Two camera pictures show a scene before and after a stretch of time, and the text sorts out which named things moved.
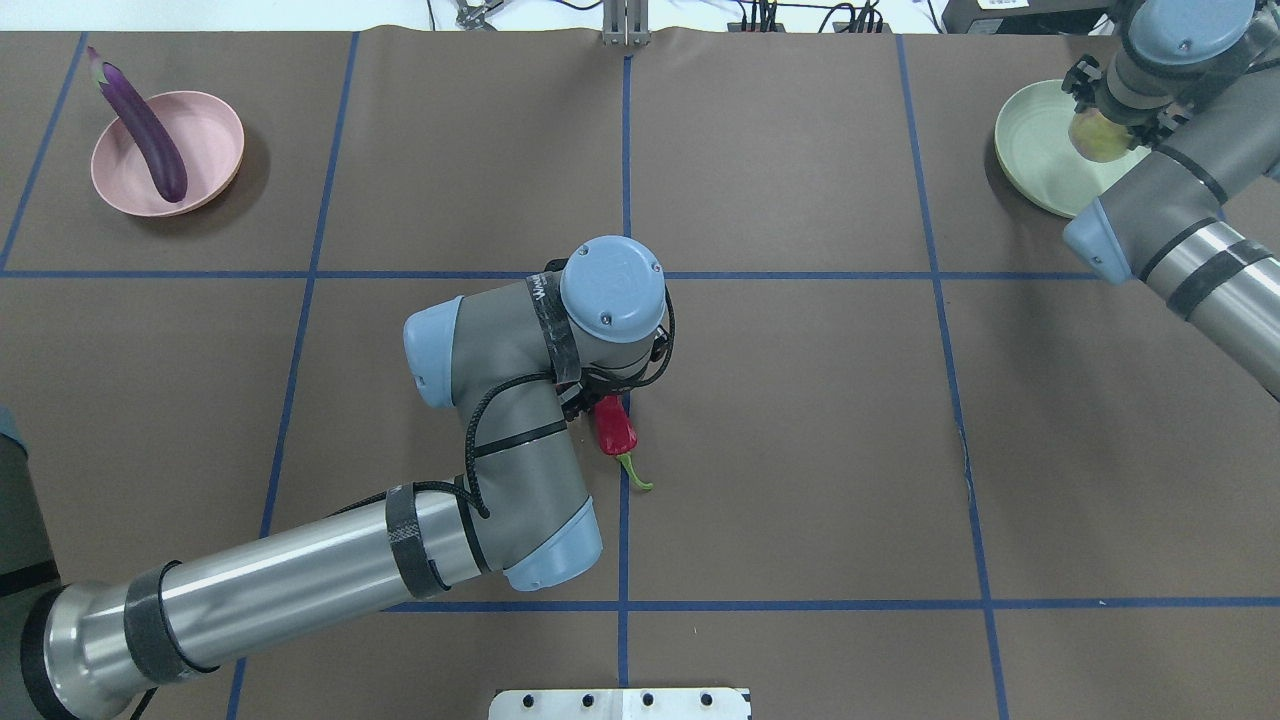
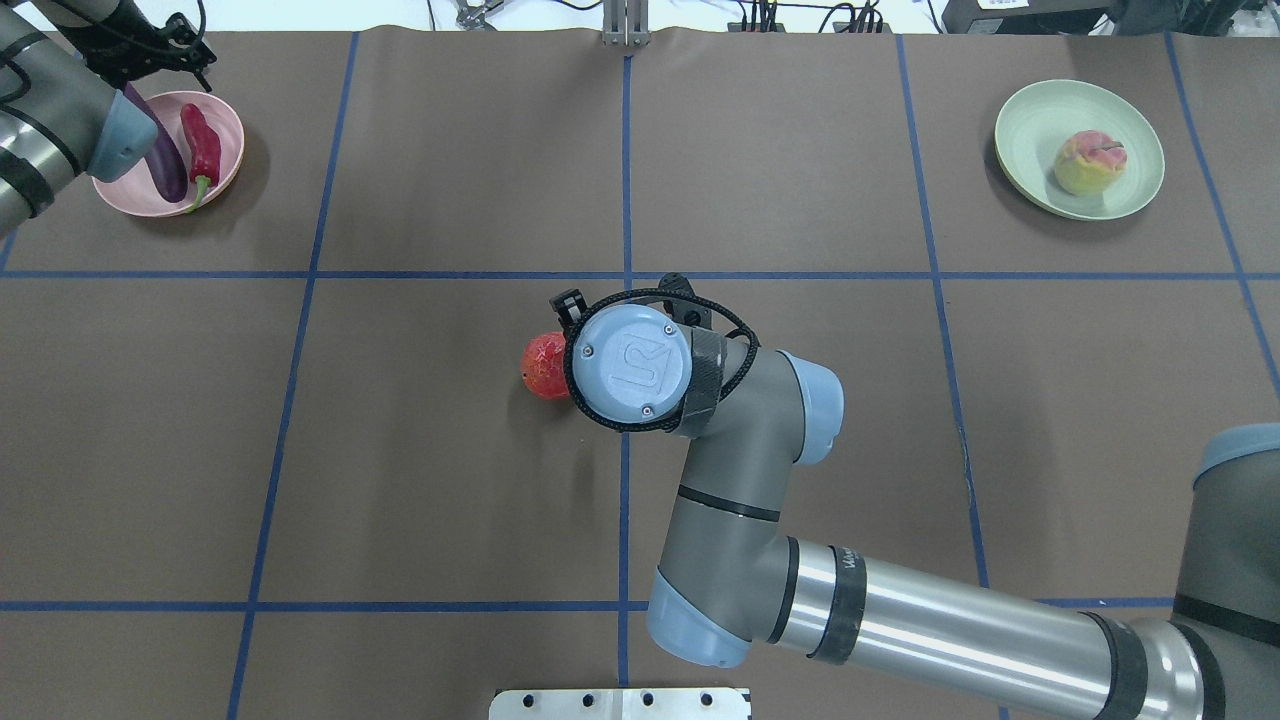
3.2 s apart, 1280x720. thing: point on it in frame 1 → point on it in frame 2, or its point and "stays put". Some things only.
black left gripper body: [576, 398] → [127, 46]
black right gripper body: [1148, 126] → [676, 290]
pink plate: [207, 137] stays put
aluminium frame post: [626, 23] stays put
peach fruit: [1097, 138] → [1089, 162]
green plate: [1034, 146] stays put
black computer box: [1023, 16] stays put
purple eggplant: [145, 127] stays put
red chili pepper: [616, 432] → [204, 151]
